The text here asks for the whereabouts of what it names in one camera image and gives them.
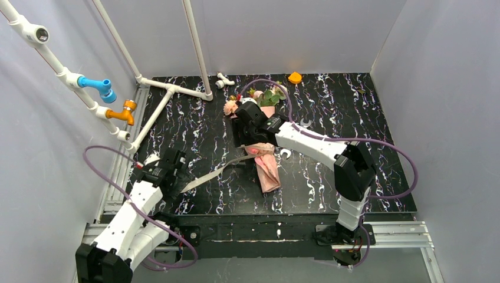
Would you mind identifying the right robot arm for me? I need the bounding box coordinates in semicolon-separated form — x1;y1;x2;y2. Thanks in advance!
232;101;376;233

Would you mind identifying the brass orange tap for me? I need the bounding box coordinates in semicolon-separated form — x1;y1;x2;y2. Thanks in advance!
105;100;137;126

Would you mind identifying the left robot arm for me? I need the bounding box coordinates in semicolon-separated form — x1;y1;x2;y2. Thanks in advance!
75;149;186;282

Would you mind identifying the fake white rose stem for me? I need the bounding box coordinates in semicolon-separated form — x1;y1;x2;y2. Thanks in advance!
247;88;264;100

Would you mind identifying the fake pink rose stem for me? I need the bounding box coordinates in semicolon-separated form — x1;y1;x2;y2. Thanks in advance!
223;96;239;116

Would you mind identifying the white PVC pipe frame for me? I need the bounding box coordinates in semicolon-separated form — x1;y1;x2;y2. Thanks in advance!
0;0;215;154

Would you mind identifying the beige printed ribbon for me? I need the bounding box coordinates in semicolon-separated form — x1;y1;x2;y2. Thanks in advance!
180;154;261;193

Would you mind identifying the blue plastic tap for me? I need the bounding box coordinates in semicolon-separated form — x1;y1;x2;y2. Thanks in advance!
77;76;117;104

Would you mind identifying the fake cream rose stem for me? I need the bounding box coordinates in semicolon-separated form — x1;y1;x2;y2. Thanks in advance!
259;81;287;107

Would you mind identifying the metal wrench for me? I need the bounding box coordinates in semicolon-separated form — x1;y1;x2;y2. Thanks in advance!
279;119;313;160

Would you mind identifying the pink wrapping paper sheet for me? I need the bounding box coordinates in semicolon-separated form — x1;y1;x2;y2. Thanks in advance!
244;105;282;194

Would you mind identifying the aluminium rail frame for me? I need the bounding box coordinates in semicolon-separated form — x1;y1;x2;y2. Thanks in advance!
73;86;445;283

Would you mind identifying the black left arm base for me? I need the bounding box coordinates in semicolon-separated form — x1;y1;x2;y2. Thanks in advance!
153;212;201;247

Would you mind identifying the small white pipe fitting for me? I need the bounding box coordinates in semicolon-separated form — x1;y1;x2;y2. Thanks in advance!
215;72;235;89

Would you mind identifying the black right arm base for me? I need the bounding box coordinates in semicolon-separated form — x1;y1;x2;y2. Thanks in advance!
312;223;376;269

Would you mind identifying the small orange object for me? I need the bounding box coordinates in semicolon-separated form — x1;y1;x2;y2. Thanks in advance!
288;72;302;84

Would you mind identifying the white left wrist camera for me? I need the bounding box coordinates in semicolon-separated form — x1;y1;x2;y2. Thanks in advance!
143;153;161;166

